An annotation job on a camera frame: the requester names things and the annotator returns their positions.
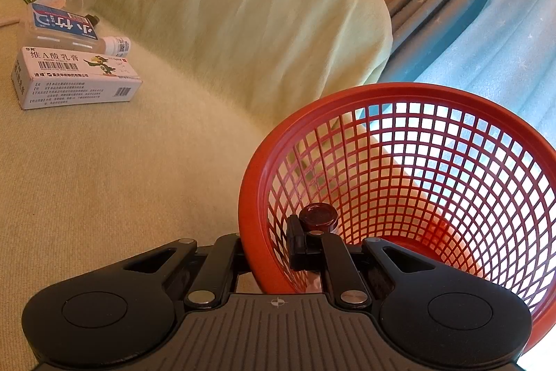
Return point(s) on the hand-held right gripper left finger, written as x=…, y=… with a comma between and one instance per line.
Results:
x=226, y=256

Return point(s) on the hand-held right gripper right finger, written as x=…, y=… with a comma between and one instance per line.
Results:
x=297, y=243

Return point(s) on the dark red bottle cap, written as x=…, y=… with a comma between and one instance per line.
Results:
x=320, y=216

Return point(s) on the red mesh basket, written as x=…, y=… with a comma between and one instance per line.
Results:
x=256, y=201

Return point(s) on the long white box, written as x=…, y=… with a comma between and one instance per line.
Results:
x=74, y=80

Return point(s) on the small white bottle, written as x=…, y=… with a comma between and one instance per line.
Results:
x=115, y=46

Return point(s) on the sofa with yellow cover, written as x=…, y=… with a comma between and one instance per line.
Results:
x=130, y=158

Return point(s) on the light blue sheer curtain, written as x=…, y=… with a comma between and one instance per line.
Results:
x=499, y=62

